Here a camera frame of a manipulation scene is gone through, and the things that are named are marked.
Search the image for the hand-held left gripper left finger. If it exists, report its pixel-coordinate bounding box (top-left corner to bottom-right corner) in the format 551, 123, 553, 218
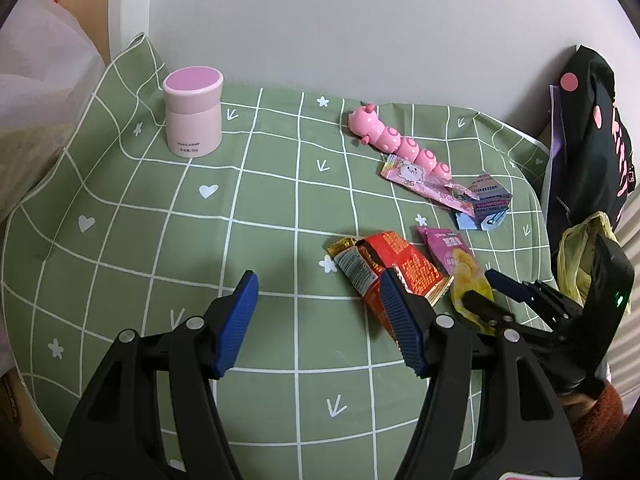
54, 270, 260, 480

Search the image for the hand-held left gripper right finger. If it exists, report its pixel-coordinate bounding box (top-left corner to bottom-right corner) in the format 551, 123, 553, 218
380, 269, 584, 480

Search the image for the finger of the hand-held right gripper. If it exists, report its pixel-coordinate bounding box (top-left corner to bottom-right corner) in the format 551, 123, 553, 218
462, 290, 517, 337
485, 268, 585, 317

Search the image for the pink and yellow snack packet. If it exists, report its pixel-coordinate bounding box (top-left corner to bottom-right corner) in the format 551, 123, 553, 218
417, 226, 497, 335

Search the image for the red snack packet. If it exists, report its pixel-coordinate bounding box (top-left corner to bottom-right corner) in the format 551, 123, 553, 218
327, 231, 454, 350

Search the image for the yellow-green plastic bag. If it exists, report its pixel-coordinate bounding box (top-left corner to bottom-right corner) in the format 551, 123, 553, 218
557, 211, 622, 307

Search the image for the white plastic bag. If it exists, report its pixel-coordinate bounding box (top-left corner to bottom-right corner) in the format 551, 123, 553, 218
0, 0, 109, 211

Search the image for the person's right forearm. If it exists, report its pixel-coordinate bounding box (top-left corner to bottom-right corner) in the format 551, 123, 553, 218
557, 382, 629, 467

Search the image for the blue and purple wrapper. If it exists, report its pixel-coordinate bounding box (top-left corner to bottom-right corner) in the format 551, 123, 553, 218
452, 172, 514, 232

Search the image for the green checkered tablecloth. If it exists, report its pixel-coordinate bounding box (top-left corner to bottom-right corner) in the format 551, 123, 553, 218
0, 32, 557, 480

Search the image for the pink cartoon wrapper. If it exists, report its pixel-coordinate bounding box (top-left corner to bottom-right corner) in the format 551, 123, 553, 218
381, 155, 477, 212

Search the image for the black bag with pink dots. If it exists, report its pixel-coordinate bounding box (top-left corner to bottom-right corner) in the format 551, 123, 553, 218
547, 45, 637, 251

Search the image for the purple paper bag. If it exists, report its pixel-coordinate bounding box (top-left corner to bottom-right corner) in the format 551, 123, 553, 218
547, 85, 566, 231

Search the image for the pink caterpillar toy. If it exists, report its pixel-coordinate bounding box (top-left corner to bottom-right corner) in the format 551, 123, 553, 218
348, 103, 453, 182

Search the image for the pink cylindrical jar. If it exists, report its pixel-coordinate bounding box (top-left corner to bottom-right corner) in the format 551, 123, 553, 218
162, 66, 225, 159

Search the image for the brown cardboard piece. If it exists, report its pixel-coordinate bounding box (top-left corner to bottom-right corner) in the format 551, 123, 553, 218
0, 369, 57, 467

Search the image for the brown wooden board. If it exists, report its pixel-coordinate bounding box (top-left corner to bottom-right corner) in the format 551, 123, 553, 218
92, 0, 124, 63

